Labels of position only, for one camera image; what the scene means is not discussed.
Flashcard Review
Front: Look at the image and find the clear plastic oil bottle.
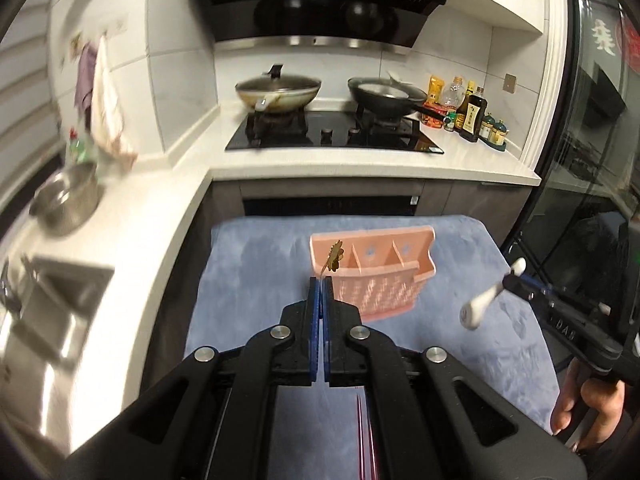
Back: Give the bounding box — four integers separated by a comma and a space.
439, 76, 465, 110

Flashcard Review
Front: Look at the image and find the right hand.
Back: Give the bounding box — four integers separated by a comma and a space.
550, 359, 634, 452

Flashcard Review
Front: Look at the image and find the stainless steel sink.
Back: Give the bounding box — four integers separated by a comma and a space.
1, 257, 114, 450

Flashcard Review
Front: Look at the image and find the steel bowl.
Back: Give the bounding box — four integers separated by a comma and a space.
29, 162, 101, 237

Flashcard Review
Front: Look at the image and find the black gas stove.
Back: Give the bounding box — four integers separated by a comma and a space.
226, 108, 444, 155

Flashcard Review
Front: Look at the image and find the green dish soap bottle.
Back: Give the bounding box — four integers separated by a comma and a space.
66, 128, 98, 165

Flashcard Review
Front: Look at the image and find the white hanging towel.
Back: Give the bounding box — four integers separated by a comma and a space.
90, 36, 138, 171

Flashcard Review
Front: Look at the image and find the pink plastic utensil holder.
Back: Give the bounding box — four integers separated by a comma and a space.
309, 226, 436, 322

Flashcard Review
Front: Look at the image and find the dark red chopstick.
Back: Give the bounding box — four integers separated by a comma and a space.
356, 393, 378, 480

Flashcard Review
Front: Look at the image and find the dark soy sauce bottle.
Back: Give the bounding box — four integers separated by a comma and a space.
460, 87, 487, 142

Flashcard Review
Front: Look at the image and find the yellow cap sauce bottle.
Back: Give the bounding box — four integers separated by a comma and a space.
454, 80, 476, 131

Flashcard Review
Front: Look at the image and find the green condiment jar set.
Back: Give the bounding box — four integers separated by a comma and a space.
480, 113, 509, 152

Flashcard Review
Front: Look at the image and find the wall power socket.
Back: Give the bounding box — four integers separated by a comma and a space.
502, 74, 518, 94

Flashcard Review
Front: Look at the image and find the gold decorated chopstick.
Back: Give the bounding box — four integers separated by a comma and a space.
319, 240, 345, 278

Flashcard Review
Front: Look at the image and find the beige wok with lid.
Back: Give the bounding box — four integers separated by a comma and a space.
234, 64, 321, 114

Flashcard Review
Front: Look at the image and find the white spatula in wok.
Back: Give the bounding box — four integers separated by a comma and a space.
387, 70, 412, 87

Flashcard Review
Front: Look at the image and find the chrome faucet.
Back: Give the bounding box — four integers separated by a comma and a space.
0, 260, 23, 318

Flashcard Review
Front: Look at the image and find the yellow snack bag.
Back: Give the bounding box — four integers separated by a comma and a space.
426, 75, 445, 104

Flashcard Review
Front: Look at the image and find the red instant noodle cup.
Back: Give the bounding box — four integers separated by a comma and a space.
420, 103, 448, 129

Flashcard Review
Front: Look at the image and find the small green spice jar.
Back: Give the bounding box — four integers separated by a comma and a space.
442, 110, 457, 132

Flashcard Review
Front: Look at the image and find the black wok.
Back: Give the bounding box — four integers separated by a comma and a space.
347, 77, 428, 122

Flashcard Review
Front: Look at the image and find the purple hanging cloth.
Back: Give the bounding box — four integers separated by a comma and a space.
75, 44, 98, 114

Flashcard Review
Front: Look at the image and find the white ceramic spoon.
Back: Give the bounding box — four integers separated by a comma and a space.
459, 258, 526, 330

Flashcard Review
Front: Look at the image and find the blue grey cloth mat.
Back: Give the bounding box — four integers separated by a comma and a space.
186, 216, 559, 479

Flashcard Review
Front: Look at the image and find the white window blind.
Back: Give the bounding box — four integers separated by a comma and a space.
0, 0, 61, 203

